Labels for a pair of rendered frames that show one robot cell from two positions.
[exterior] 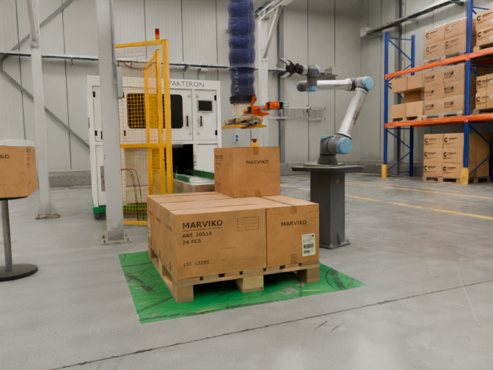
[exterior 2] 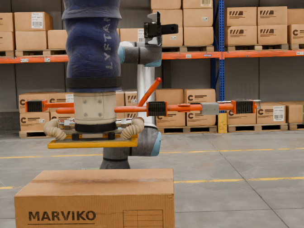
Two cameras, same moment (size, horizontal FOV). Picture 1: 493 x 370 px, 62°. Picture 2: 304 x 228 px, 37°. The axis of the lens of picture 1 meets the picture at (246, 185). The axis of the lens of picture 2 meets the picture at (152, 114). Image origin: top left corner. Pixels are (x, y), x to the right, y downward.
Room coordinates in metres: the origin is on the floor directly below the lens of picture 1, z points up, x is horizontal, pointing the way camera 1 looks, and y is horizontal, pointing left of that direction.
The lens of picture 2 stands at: (2.69, 1.65, 1.42)
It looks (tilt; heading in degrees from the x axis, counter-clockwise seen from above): 6 degrees down; 291
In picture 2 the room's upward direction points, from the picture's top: 1 degrees counter-clockwise
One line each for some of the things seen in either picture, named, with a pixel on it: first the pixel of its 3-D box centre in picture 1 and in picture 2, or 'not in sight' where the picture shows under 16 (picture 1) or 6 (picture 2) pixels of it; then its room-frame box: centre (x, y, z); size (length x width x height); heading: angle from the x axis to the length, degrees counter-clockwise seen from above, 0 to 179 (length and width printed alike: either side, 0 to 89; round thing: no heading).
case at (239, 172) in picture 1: (245, 169); (103, 226); (3.56, 0.01, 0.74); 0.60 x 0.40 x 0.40; 19
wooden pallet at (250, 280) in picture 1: (224, 258); not in sight; (3.16, 0.19, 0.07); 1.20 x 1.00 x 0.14; 21
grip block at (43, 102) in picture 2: not in sight; (36, 105); (3.94, -0.11, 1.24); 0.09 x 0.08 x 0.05; 112
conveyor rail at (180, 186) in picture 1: (172, 186); not in sight; (4.87, 0.89, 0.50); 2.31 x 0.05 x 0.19; 21
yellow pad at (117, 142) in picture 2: (232, 125); (93, 139); (3.53, 0.11, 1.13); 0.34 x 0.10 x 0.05; 22
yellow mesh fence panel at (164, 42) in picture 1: (138, 139); not in sight; (4.57, 1.19, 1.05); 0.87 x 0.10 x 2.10; 73
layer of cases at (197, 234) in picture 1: (223, 224); not in sight; (3.16, 0.19, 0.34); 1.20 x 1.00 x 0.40; 21
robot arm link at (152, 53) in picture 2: (311, 84); (150, 55); (3.54, -0.57, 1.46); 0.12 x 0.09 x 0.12; 26
